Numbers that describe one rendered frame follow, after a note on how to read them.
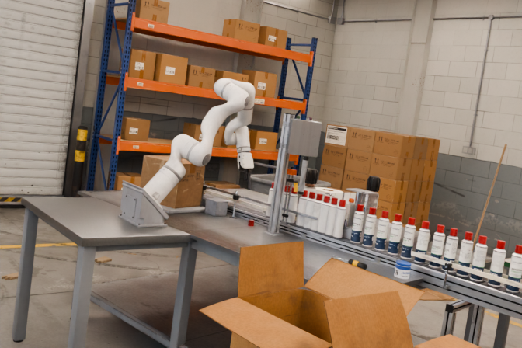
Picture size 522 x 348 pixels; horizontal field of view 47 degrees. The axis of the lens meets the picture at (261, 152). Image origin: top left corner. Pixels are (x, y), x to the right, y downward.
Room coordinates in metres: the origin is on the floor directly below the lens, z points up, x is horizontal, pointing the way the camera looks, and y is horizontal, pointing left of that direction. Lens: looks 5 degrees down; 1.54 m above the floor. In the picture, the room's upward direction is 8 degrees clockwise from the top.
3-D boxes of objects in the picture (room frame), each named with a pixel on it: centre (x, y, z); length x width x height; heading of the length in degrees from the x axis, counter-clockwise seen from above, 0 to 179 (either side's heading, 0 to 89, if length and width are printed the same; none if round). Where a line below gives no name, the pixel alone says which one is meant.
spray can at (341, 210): (3.19, -0.47, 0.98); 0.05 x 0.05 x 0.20
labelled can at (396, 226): (2.96, -0.72, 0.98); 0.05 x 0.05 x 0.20
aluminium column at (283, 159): (3.31, -0.13, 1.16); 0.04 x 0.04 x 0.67; 47
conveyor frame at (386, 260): (3.44, -0.19, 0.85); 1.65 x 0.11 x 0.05; 47
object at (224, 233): (3.60, -0.17, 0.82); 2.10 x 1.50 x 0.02; 47
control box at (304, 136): (3.31, -0.21, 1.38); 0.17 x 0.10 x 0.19; 102
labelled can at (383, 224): (3.01, -0.66, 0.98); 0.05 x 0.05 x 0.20
